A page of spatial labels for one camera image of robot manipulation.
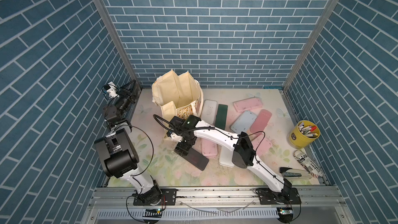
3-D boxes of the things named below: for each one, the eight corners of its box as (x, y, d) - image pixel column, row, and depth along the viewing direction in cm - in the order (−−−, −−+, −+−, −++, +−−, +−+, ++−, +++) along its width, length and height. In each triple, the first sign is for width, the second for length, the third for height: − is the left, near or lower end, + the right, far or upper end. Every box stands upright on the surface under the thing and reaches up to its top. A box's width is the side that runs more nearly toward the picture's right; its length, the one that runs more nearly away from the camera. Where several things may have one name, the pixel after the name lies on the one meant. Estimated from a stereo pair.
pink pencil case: (237, 113, 108) (237, 110, 106) (232, 104, 113) (233, 101, 111) (262, 106, 112) (263, 104, 110) (256, 98, 117) (257, 96, 115)
